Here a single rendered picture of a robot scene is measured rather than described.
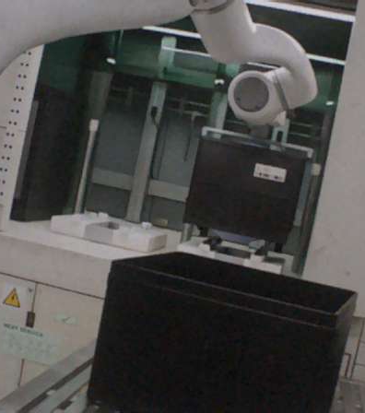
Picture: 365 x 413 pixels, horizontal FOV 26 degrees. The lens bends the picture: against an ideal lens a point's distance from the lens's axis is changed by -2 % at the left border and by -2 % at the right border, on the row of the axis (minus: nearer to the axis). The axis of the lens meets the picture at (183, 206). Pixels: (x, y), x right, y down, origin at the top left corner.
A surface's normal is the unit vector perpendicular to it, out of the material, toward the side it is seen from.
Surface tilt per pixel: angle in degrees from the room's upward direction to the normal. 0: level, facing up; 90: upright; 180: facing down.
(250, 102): 91
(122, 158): 90
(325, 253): 90
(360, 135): 90
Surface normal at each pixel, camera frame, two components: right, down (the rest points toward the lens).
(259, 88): -0.14, 0.00
